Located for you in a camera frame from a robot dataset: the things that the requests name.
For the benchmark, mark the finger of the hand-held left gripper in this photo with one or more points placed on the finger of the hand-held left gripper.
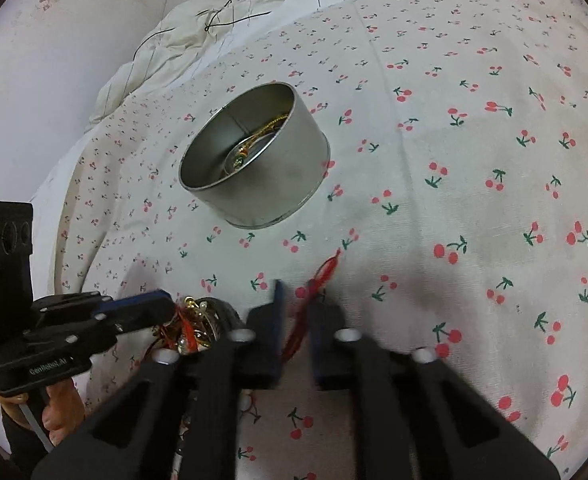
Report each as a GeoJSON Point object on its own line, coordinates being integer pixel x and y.
{"type": "Point", "coordinates": [139, 307]}
{"type": "Point", "coordinates": [69, 337]}

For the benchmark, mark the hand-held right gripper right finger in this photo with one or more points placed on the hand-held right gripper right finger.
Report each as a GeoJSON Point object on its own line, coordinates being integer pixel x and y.
{"type": "Point", "coordinates": [319, 345]}

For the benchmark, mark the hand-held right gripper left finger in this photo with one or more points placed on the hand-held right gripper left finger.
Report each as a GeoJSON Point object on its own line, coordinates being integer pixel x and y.
{"type": "Point", "coordinates": [266, 340]}

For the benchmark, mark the tangle of assorted jewelry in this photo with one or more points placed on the tangle of assorted jewelry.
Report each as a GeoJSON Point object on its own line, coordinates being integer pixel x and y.
{"type": "Point", "coordinates": [209, 315]}

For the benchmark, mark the round metal tin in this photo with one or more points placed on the round metal tin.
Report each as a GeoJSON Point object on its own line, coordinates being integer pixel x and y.
{"type": "Point", "coordinates": [299, 160]}

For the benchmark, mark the person's left hand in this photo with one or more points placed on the person's left hand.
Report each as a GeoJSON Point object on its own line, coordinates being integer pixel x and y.
{"type": "Point", "coordinates": [63, 405]}

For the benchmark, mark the cherry print bed sheet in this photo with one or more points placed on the cherry print bed sheet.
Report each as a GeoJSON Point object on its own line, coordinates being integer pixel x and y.
{"type": "Point", "coordinates": [449, 110]}

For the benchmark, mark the white striped duvet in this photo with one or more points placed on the white striped duvet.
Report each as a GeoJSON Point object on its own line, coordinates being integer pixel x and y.
{"type": "Point", "coordinates": [184, 30]}

